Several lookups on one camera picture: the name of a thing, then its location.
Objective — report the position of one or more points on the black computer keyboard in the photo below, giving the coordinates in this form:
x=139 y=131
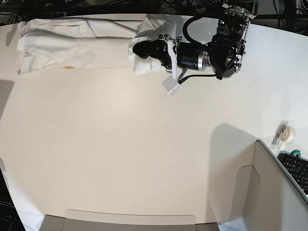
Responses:
x=297 y=168

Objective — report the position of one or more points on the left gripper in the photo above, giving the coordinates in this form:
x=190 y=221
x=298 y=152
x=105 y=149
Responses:
x=188 y=55

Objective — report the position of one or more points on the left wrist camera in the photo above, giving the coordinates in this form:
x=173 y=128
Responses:
x=172 y=85

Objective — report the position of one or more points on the grey cardboard box right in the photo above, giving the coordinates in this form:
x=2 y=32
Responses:
x=266 y=197

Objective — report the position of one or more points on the white printed t-shirt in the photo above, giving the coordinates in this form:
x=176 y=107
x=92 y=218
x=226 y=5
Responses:
x=88 y=43

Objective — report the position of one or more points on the green tape roll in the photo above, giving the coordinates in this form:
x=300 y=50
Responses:
x=296 y=153

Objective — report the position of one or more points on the clear tape dispenser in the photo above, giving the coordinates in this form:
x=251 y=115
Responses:
x=284 y=135

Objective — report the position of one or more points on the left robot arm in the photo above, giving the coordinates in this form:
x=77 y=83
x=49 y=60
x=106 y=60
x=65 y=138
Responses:
x=223 y=53

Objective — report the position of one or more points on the black monitor left edge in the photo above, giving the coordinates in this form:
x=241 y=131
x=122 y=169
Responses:
x=9 y=218

